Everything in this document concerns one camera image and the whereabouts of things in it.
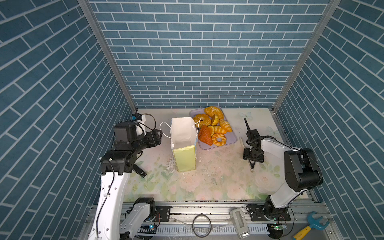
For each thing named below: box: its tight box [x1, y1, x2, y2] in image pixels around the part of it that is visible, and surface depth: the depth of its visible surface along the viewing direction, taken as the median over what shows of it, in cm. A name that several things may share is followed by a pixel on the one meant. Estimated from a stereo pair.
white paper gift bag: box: [159, 116, 201, 173], surface depth 82 cm
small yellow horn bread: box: [211, 114, 220, 126], surface depth 110 cm
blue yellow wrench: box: [293, 211, 330, 240], surface depth 71 cm
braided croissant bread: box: [219, 119, 233, 133], surface depth 107 cm
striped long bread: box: [213, 125, 227, 134], surface depth 107 cm
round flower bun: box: [193, 114, 212, 128], surface depth 111 cm
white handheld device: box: [230, 208, 250, 239], surface depth 70 cm
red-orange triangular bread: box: [198, 125, 213, 146], surface depth 101 cm
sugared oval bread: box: [204, 106, 224, 120], surface depth 117 cm
